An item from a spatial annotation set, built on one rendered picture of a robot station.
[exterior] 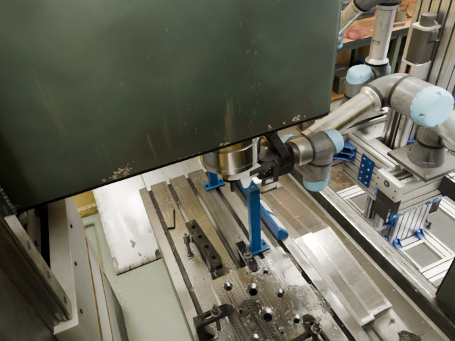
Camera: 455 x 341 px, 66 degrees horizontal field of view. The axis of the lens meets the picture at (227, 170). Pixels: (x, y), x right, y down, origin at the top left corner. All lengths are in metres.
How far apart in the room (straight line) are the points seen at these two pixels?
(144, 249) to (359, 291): 1.01
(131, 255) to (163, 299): 0.29
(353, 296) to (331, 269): 0.14
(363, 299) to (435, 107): 0.80
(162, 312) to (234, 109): 1.16
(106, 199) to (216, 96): 1.41
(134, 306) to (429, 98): 1.39
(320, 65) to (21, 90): 0.52
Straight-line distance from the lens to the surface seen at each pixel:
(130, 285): 1.79
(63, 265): 0.87
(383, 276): 1.72
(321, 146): 1.01
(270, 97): 0.71
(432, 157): 1.70
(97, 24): 0.57
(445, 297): 1.53
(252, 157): 0.83
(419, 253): 2.49
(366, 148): 1.94
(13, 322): 0.63
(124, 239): 1.88
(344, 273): 1.63
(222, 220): 1.56
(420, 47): 1.75
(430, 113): 1.21
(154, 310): 1.68
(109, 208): 1.96
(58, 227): 0.96
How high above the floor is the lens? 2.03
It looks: 39 degrees down
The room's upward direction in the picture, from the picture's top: 6 degrees counter-clockwise
